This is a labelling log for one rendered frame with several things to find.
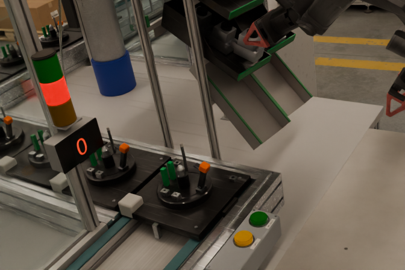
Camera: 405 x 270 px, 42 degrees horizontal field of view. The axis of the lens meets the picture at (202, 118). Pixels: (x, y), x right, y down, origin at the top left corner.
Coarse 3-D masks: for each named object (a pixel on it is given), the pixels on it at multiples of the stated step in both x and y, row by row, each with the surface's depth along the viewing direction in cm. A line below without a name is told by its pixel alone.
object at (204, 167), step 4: (196, 164) 125; (204, 164) 123; (208, 164) 123; (196, 168) 124; (200, 168) 123; (204, 168) 122; (208, 168) 123; (200, 172) 124; (204, 172) 123; (200, 176) 125; (204, 176) 124; (200, 180) 125; (204, 180) 126; (200, 184) 126; (200, 188) 127
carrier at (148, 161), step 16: (112, 144) 149; (96, 160) 148; (112, 160) 143; (128, 160) 146; (144, 160) 148; (160, 160) 147; (96, 176) 140; (112, 176) 140; (128, 176) 142; (144, 176) 141; (96, 192) 138; (112, 192) 137; (128, 192) 136; (112, 208) 132
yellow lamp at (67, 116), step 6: (66, 102) 108; (48, 108) 109; (54, 108) 107; (60, 108) 107; (66, 108) 108; (72, 108) 110; (54, 114) 108; (60, 114) 108; (66, 114) 108; (72, 114) 110; (54, 120) 109; (60, 120) 109; (66, 120) 109; (72, 120) 110; (60, 126) 109
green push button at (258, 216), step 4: (256, 212) 120; (260, 212) 120; (264, 212) 120; (252, 216) 119; (256, 216) 119; (260, 216) 119; (264, 216) 119; (252, 220) 118; (256, 220) 118; (260, 220) 118; (264, 220) 118; (256, 224) 118; (260, 224) 118
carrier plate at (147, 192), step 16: (160, 176) 140; (224, 176) 135; (240, 176) 134; (144, 192) 135; (224, 192) 129; (240, 192) 130; (144, 208) 129; (160, 208) 128; (192, 208) 126; (208, 208) 125; (224, 208) 125; (160, 224) 123; (176, 224) 121; (192, 224) 121; (208, 224) 120
